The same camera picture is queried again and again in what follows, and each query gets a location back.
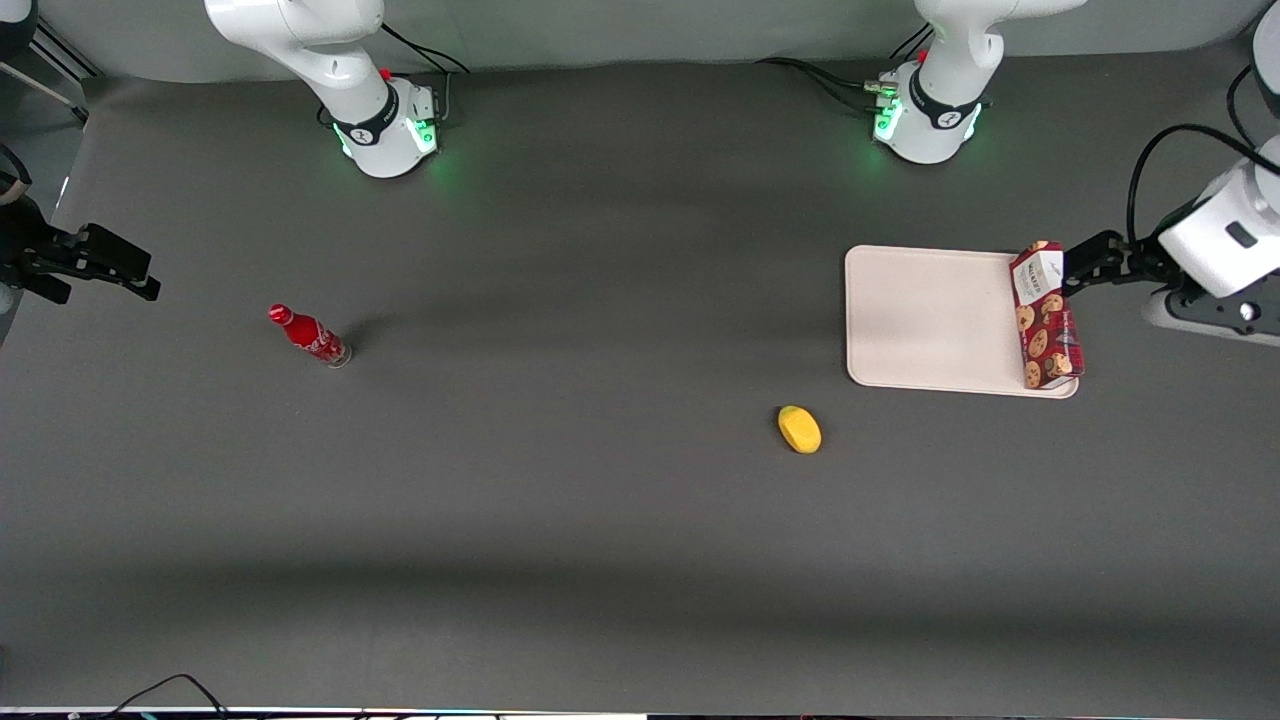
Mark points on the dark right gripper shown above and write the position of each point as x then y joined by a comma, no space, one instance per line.
30,249

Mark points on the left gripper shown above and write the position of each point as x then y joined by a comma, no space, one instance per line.
1143,262

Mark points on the red cookie box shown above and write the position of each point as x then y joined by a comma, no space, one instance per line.
1045,325

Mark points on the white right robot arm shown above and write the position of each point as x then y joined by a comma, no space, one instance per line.
330,50

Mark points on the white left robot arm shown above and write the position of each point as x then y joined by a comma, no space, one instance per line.
945,80

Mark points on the beige plastic tray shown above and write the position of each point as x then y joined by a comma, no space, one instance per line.
940,320

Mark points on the red cola bottle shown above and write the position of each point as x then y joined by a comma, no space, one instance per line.
308,334

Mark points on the yellow mango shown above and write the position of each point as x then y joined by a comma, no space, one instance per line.
800,430

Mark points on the aluminium frame bar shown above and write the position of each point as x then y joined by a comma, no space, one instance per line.
60,55

